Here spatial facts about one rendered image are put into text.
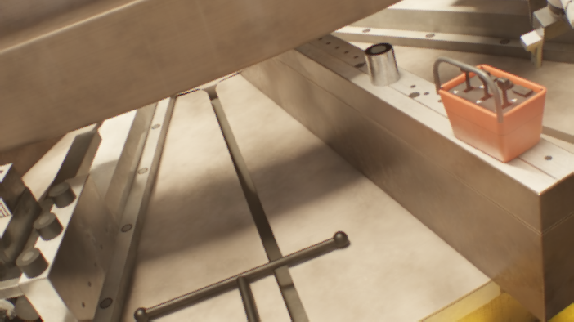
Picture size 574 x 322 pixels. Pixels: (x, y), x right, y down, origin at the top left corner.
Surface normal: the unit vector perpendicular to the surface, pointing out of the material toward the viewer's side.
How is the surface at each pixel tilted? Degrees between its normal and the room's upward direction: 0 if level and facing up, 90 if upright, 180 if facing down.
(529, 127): 97
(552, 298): 90
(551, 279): 90
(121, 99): 90
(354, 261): 0
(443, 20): 72
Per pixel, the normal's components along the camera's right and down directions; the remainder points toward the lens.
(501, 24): -0.71, 0.26
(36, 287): 0.04, 0.51
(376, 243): -0.28, -0.82
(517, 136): 0.47, 0.45
